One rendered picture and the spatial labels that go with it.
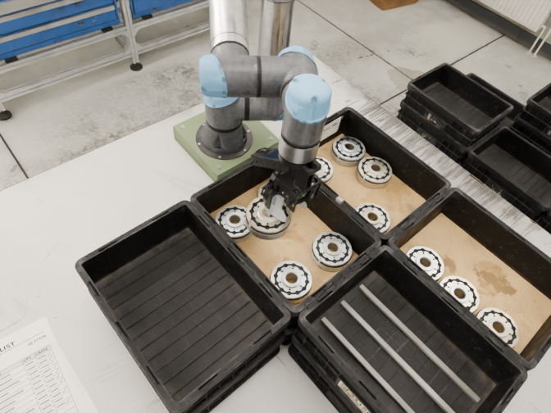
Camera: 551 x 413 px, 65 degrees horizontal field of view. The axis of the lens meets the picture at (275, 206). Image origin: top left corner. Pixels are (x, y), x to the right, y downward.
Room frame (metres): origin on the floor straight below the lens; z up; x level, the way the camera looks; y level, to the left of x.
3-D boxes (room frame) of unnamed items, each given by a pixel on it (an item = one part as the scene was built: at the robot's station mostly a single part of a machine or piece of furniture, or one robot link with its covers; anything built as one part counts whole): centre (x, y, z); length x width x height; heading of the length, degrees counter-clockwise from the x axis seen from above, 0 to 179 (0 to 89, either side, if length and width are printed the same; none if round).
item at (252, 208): (0.56, 0.01, 1.01); 0.10 x 0.10 x 0.01
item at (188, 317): (0.39, 0.17, 0.87); 0.40 x 0.30 x 0.11; 48
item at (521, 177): (1.42, -1.06, 0.31); 0.40 x 0.30 x 0.34; 47
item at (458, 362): (0.34, -0.33, 0.87); 0.40 x 0.30 x 0.11; 48
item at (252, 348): (0.39, 0.17, 0.92); 0.40 x 0.30 x 0.02; 48
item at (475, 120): (1.69, -0.76, 0.37); 0.40 x 0.30 x 0.45; 47
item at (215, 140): (1.02, 0.20, 0.81); 0.15 x 0.15 x 0.10
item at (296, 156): (0.58, -0.03, 1.22); 0.08 x 0.08 x 0.05
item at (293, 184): (0.58, -0.03, 1.14); 0.09 x 0.08 x 0.12; 48
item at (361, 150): (0.96, -0.20, 0.86); 0.10 x 0.10 x 0.01
